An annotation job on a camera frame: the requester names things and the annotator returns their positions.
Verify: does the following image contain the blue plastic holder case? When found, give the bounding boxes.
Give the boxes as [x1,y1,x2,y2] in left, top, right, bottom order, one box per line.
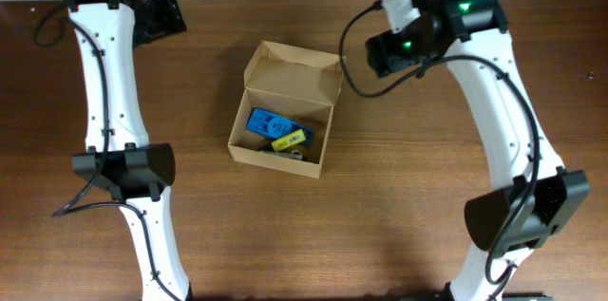
[246,108,314,146]

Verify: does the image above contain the yellow highlighter dark cap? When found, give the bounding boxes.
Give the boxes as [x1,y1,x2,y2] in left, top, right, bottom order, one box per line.
[271,129,307,152]

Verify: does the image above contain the brown cardboard box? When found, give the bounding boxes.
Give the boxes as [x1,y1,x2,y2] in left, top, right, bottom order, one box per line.
[228,41,343,179]

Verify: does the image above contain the yellow clear tape roll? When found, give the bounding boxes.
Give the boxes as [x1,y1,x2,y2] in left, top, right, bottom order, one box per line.
[287,145,310,161]

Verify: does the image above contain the black cap whiteboard marker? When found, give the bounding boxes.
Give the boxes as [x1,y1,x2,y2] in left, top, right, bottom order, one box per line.
[260,150,302,161]

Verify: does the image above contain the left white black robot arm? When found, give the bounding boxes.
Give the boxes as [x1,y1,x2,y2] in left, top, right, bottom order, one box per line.
[54,0,193,300]

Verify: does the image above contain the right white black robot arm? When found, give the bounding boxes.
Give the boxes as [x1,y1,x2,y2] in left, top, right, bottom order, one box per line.
[366,0,589,300]

